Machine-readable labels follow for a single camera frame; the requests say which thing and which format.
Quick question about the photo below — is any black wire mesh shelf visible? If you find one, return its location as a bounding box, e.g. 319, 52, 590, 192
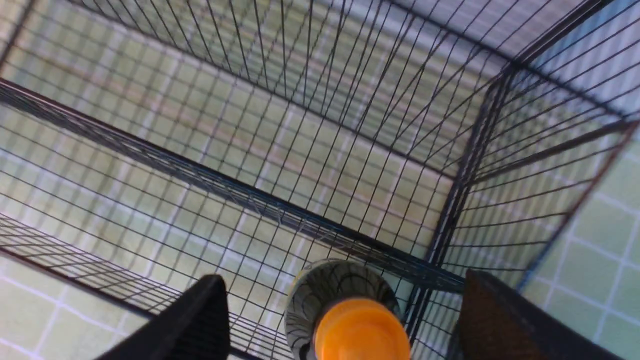
0, 0, 640, 360

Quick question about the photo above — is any small dark bottle orange cap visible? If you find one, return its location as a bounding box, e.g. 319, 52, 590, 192
283, 259, 410, 360

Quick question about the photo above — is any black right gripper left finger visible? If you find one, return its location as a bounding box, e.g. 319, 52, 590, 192
98, 274, 231, 360

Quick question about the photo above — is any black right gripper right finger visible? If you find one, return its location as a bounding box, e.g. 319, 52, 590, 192
452, 269, 617, 360

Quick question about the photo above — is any green checkered tablecloth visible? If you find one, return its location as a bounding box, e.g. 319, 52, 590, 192
0, 0, 640, 360

